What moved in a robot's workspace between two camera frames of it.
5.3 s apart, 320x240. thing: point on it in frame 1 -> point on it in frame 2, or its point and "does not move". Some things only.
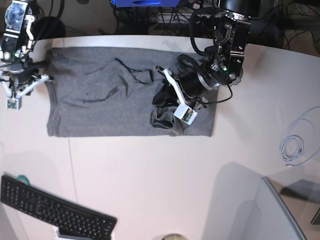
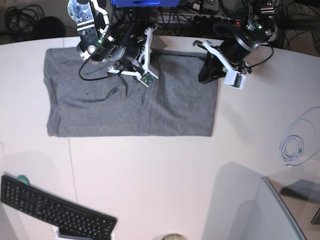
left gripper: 20,79 -> 140,67
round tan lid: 174,236 does not move
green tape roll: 23,178 does not move
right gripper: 189,88 -> 226,63
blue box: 146,3 does not move
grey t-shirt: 101,91 does not move
